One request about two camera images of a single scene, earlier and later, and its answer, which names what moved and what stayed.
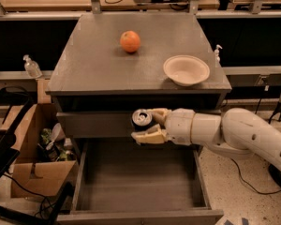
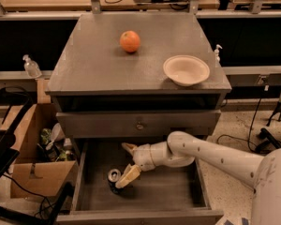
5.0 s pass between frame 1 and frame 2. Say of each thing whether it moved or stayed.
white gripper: moved
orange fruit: stayed
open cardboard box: stayed
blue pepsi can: moved
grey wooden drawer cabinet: stayed
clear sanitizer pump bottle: stayed
